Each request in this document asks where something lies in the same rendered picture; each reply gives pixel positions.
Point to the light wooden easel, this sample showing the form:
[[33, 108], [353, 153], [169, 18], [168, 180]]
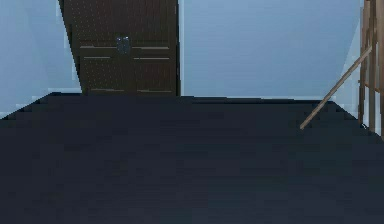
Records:
[[370, 66]]

